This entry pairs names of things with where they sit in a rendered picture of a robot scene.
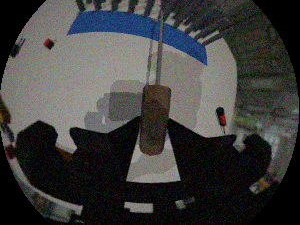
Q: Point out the blue flat strip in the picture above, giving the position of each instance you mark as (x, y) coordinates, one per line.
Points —
(140, 25)

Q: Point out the brown-handled metal probe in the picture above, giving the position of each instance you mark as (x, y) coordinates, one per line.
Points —
(155, 109)

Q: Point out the orange rectangular bar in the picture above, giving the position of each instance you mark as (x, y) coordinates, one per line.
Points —
(4, 115)

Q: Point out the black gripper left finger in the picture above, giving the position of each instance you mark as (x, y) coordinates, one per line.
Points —
(118, 144)

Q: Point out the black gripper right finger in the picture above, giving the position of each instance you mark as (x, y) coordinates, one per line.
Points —
(191, 149)

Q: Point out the red-handled screwdriver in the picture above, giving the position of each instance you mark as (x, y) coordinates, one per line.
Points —
(221, 114)

